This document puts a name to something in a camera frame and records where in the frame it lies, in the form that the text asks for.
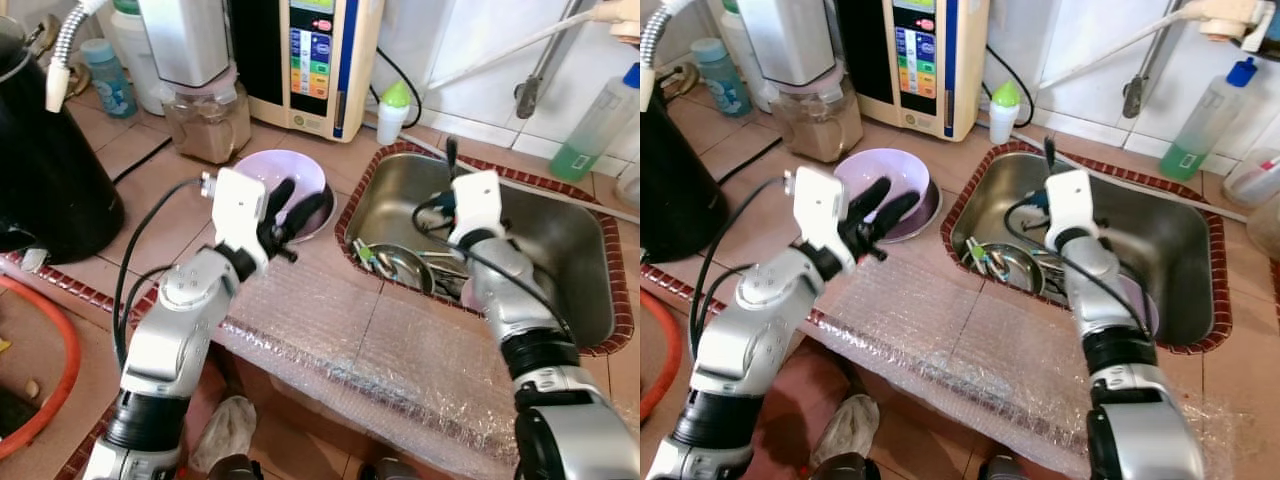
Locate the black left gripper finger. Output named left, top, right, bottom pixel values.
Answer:
left=868, top=190, right=922, bottom=241
left=845, top=176, right=892, bottom=229
left=264, top=177, right=297, bottom=229
left=283, top=191, right=332, bottom=241

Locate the metal spoon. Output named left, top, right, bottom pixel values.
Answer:
left=1030, top=250, right=1069, bottom=286
left=418, top=250, right=471, bottom=279

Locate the light purple plastic bowl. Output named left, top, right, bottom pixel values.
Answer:
left=833, top=148, right=941, bottom=243
left=232, top=150, right=336, bottom=243

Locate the small white bottle green tip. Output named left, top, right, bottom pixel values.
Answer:
left=988, top=80, right=1021, bottom=144
left=376, top=80, right=413, bottom=146

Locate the round metal plate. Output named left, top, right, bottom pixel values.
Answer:
left=975, top=243, right=1046, bottom=296
left=365, top=245, right=436, bottom=296

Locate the clear glass jar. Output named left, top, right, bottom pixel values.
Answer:
left=163, top=80, right=251, bottom=164
left=770, top=80, right=863, bottom=163

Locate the stainless steel sink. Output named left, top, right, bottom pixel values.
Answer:
left=335, top=140, right=636, bottom=356
left=940, top=140, right=1231, bottom=353

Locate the white faucet pipe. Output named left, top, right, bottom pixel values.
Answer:
left=1038, top=0, right=1280, bottom=91
left=425, top=0, right=641, bottom=91

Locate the beige water ionizer machine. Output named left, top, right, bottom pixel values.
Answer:
left=835, top=0, right=991, bottom=141
left=230, top=0, right=384, bottom=141

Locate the green dish soap bottle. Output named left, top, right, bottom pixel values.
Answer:
left=1160, top=57, right=1259, bottom=181
left=550, top=62, right=641, bottom=183

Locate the clear bubble wrap sheet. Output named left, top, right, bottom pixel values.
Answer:
left=215, top=255, right=601, bottom=480
left=810, top=270, right=1241, bottom=480

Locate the silver grey filter housing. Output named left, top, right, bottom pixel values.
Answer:
left=138, top=0, right=236, bottom=89
left=735, top=0, right=831, bottom=91

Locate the teal plastic bottle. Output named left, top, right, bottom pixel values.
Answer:
left=692, top=38, right=751, bottom=118
left=80, top=38, right=138, bottom=119

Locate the black electric kettle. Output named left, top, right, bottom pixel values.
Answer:
left=640, top=70, right=706, bottom=263
left=0, top=15, right=126, bottom=266

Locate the white bottle green cap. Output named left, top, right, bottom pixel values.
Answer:
left=108, top=0, right=166, bottom=116
left=720, top=0, right=776, bottom=111

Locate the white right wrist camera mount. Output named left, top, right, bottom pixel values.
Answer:
left=1045, top=168, right=1099, bottom=251
left=448, top=170, right=504, bottom=249

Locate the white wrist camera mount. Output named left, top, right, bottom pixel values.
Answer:
left=793, top=166, right=859, bottom=273
left=1045, top=168, right=1099, bottom=251
left=448, top=170, right=504, bottom=249
left=213, top=168, right=269, bottom=271

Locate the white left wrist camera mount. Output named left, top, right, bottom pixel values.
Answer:
left=793, top=166, right=859, bottom=273
left=213, top=168, right=269, bottom=271

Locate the black ionizer power cable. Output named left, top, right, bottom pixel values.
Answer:
left=372, top=45, right=423, bottom=129
left=985, top=45, right=1036, bottom=129

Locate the grey metal hanging handle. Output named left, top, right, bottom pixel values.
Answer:
left=1122, top=0, right=1191, bottom=119
left=515, top=0, right=591, bottom=119

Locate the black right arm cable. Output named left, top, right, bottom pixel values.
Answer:
left=412, top=195, right=576, bottom=346
left=1003, top=192, right=1151, bottom=341

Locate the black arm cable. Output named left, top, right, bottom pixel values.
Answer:
left=112, top=178, right=216, bottom=371
left=1003, top=192, right=1151, bottom=341
left=412, top=195, right=576, bottom=346
left=688, top=178, right=801, bottom=356

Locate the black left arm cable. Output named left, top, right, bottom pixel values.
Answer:
left=688, top=178, right=801, bottom=356
left=112, top=178, right=216, bottom=371

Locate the orange hose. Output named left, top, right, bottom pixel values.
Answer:
left=640, top=290, right=684, bottom=421
left=0, top=275, right=81, bottom=461

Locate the flexible metal hose white tip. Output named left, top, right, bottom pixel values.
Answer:
left=640, top=0, right=701, bottom=111
left=45, top=0, right=111, bottom=113

